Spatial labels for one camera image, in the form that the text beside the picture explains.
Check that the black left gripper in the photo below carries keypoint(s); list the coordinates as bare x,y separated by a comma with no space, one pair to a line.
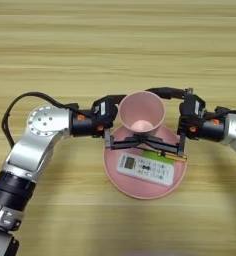
83,125

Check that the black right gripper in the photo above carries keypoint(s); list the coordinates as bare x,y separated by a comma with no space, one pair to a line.
203,128

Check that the pink plastic cup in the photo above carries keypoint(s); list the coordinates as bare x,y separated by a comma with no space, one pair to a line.
141,111

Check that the green rectangular block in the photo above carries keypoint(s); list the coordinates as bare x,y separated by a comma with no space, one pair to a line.
156,156

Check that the white remote control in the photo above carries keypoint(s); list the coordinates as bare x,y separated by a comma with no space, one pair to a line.
146,170

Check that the left black box white label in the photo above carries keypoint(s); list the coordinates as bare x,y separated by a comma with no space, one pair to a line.
105,110

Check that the black box white label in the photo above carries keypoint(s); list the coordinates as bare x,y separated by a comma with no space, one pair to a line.
191,106
105,110

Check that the right black box white label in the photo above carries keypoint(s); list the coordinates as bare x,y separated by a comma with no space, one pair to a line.
191,106

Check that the pink round plate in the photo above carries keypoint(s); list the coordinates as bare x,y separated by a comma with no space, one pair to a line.
140,190

